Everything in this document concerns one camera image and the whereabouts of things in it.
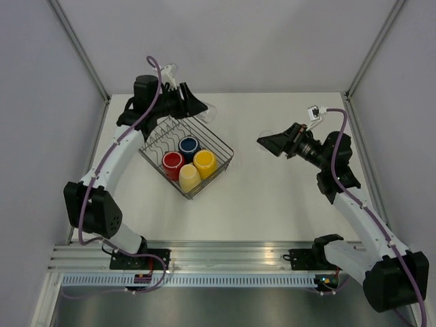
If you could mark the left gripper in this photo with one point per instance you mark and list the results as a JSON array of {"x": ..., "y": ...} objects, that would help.
[{"x": 189, "y": 105}]

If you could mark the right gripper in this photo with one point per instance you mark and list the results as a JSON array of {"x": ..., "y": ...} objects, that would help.
[{"x": 289, "y": 139}]

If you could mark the clear glass cup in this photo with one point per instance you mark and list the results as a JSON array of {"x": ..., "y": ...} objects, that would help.
[
  {"x": 264, "y": 133},
  {"x": 209, "y": 114}
]

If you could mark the blue mug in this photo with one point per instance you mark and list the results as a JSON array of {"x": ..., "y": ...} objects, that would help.
[{"x": 188, "y": 147}]

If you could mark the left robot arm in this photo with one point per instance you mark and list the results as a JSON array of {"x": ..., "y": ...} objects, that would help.
[{"x": 90, "y": 205}]

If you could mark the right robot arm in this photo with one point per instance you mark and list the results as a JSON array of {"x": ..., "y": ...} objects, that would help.
[{"x": 390, "y": 274}]

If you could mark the red mug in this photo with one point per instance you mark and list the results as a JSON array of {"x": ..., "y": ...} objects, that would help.
[{"x": 172, "y": 162}]

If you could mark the pale yellow mug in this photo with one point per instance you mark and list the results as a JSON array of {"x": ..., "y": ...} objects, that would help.
[{"x": 189, "y": 178}]

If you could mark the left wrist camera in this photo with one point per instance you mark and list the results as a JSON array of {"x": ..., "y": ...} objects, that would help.
[{"x": 168, "y": 79}]

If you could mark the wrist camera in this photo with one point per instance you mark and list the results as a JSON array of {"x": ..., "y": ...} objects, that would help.
[
  {"x": 168, "y": 79},
  {"x": 316, "y": 114}
]

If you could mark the wire dish rack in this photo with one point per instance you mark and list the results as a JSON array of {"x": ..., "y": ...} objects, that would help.
[{"x": 165, "y": 138}]

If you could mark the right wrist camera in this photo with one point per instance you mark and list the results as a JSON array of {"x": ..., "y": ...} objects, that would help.
[{"x": 316, "y": 114}]

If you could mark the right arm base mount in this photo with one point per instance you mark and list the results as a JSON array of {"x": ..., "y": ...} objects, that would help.
[{"x": 303, "y": 259}]

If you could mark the left frame post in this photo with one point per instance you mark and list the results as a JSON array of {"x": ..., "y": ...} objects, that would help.
[{"x": 67, "y": 27}]

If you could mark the frame post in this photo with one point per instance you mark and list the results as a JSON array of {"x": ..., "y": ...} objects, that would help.
[
  {"x": 375, "y": 47},
  {"x": 67, "y": 27}
]

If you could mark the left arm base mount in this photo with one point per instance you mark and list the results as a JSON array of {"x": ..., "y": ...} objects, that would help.
[{"x": 121, "y": 261}]

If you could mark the right frame post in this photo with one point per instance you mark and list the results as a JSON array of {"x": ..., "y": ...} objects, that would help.
[{"x": 375, "y": 47}]

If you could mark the white slotted cable duct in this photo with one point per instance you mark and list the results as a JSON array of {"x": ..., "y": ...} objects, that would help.
[{"x": 190, "y": 280}]

